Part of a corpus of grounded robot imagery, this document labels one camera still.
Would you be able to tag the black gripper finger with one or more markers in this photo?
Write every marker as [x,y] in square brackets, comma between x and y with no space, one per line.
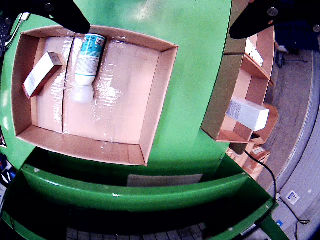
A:
[62,15]
[257,17]

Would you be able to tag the white d'Alba carton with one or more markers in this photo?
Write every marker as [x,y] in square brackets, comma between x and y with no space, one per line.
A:
[250,115]

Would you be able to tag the white box black spots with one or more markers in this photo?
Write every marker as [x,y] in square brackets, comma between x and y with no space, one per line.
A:
[255,53]

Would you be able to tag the shallow cardboard tray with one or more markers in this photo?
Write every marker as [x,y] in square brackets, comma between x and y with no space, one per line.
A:
[120,100]

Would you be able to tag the white bottle teal label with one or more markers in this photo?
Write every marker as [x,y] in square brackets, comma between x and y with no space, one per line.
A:
[88,57]

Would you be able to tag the white and red carton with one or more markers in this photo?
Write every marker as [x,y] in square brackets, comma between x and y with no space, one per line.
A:
[37,75]

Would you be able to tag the black patterned card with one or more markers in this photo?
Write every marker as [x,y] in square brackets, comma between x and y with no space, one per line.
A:
[2,137]

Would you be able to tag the stacked floor cartons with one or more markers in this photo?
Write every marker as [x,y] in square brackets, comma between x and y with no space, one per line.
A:
[255,160]

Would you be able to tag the green metal shelf unit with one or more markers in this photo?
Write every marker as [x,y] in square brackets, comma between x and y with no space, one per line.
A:
[150,197]

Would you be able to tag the blue white wall sticker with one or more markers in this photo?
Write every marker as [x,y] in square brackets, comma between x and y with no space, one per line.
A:
[293,197]

